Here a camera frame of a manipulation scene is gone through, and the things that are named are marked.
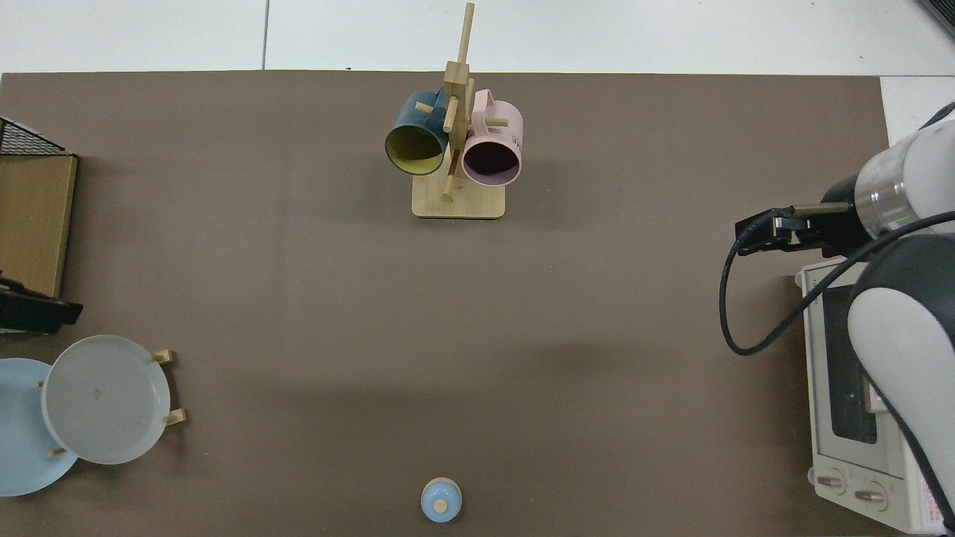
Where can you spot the grey plate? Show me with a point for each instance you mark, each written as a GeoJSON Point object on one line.
{"type": "Point", "coordinates": [104, 399]}

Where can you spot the wooden plate rack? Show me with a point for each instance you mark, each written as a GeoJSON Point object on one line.
{"type": "Point", "coordinates": [163, 356]}

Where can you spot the light blue plate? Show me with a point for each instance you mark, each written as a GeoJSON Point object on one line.
{"type": "Point", "coordinates": [19, 432]}

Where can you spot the pale toaster oven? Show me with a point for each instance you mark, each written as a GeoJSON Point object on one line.
{"type": "Point", "coordinates": [835, 447]}

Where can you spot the dark grey equipment corner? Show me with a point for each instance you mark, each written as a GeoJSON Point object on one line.
{"type": "Point", "coordinates": [941, 13]}

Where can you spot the pink cup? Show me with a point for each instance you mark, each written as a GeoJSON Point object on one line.
{"type": "Point", "coordinates": [503, 123]}

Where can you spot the wooden cup stand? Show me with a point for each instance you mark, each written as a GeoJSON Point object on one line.
{"type": "Point", "coordinates": [459, 203]}

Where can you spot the brown table cloth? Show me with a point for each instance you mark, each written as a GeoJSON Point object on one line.
{"type": "Point", "coordinates": [373, 313]}

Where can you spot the dark teal cup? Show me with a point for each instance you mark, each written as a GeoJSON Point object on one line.
{"type": "Point", "coordinates": [410, 123]}

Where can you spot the small blue round bell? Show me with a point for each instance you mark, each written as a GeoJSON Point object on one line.
{"type": "Point", "coordinates": [441, 500]}

